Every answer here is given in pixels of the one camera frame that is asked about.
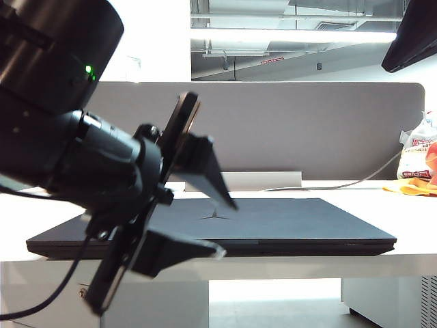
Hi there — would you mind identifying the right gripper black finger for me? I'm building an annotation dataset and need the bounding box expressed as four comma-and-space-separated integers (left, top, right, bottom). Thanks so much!
381, 0, 437, 74

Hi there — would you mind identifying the left gripper white-tipped finger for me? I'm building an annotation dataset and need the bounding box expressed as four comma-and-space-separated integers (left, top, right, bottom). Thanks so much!
131, 228, 227, 278

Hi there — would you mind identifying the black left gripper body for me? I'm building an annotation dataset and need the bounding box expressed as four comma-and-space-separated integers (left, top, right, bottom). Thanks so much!
84, 91, 201, 316

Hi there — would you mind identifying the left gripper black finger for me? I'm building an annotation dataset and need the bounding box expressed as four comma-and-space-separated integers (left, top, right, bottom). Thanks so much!
172, 134, 239, 212

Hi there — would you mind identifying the black laptop computer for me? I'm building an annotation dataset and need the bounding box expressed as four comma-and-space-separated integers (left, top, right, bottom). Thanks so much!
26, 197, 397, 258

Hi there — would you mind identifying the white drawer cabinet with lock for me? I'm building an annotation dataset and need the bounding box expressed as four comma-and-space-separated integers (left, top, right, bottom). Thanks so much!
0, 282, 209, 328

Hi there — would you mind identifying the grey hanging ceiling tray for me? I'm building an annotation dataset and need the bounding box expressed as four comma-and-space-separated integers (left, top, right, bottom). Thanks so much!
203, 39, 271, 58

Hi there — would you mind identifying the ceiling air vent grille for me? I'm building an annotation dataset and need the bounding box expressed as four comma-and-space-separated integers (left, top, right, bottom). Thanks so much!
313, 20, 358, 32

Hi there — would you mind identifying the grey fabric desk divider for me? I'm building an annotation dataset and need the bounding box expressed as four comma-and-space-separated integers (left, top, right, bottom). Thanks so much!
87, 81, 426, 182

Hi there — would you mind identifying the long ceiling light strip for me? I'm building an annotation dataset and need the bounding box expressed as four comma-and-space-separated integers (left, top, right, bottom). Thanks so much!
190, 28, 399, 44

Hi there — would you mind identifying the white printed plastic bag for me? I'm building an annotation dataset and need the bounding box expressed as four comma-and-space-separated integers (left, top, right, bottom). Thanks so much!
397, 109, 437, 181

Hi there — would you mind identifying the yellow cloth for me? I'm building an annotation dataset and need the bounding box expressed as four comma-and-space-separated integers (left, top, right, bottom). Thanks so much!
382, 177, 437, 197

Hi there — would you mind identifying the white cabinet with vent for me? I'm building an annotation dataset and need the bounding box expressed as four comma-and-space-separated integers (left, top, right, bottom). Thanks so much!
341, 276, 437, 328

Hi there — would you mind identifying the silver ventilation duct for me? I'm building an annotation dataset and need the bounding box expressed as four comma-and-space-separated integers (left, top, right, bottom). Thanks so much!
266, 38, 346, 53

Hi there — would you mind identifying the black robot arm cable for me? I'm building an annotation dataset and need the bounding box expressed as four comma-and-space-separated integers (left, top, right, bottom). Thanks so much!
0, 232, 93, 322

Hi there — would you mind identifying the grey power cable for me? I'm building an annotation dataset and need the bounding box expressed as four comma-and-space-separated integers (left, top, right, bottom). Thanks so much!
262, 152, 402, 191

